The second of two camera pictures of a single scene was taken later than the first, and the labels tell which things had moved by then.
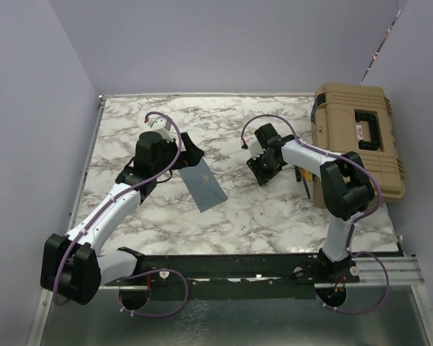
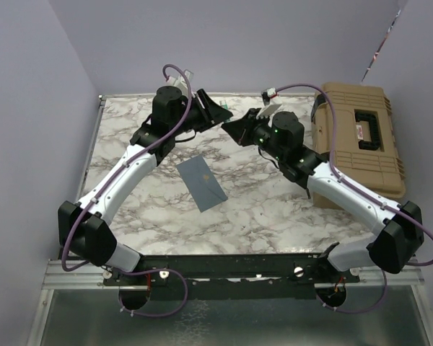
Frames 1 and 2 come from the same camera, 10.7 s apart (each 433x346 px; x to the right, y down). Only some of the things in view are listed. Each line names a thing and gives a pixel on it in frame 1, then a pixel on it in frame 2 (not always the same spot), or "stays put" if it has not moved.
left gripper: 192,156 → 207,121
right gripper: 262,175 → 240,130
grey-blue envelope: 203,185 stays put
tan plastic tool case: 356,118 stays put
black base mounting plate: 239,276 stays put
